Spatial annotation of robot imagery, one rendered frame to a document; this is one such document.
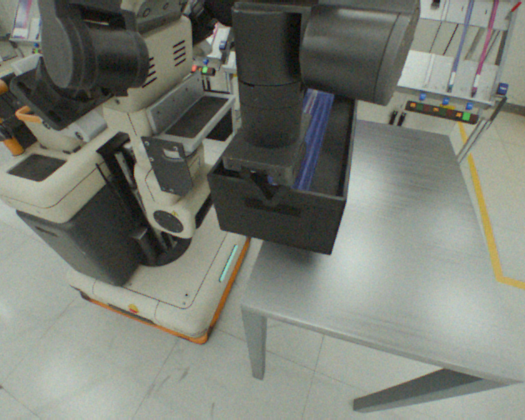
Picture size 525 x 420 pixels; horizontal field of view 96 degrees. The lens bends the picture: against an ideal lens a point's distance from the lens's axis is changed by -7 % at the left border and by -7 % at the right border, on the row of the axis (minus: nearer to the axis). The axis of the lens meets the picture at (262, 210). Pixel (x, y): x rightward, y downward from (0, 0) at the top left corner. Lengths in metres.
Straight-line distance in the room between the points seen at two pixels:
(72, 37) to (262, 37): 0.23
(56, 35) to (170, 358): 1.17
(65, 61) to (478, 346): 0.69
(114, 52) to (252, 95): 0.22
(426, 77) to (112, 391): 2.01
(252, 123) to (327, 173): 0.28
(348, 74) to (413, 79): 1.40
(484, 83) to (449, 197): 1.00
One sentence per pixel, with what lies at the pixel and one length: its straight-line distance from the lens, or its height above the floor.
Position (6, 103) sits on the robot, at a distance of 1.07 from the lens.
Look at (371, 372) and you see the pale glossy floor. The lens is 1.32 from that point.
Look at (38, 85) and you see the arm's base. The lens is 0.49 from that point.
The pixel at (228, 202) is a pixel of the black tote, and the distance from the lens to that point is 0.35.
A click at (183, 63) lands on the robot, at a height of 1.01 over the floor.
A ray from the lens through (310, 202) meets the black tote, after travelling 0.30.
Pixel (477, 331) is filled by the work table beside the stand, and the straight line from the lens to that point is 0.56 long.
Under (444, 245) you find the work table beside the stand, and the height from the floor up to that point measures 0.80.
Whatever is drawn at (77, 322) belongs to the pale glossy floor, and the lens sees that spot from 1.56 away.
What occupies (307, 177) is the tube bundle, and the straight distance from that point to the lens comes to 0.42.
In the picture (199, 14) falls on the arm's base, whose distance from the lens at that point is 0.78.
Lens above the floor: 1.22
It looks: 48 degrees down
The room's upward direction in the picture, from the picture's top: straight up
